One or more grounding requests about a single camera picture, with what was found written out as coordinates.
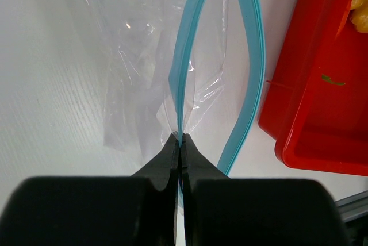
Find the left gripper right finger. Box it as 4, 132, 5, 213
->
180, 134, 350, 245

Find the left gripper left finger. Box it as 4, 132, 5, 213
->
1, 136, 179, 245

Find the clear zip top bag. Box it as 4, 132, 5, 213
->
85, 0, 266, 174

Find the red plastic tray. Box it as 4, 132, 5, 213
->
259, 0, 367, 176

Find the yellow ginger root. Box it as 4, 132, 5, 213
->
350, 0, 367, 33

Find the aluminium rail frame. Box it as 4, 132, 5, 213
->
335, 191, 368, 222

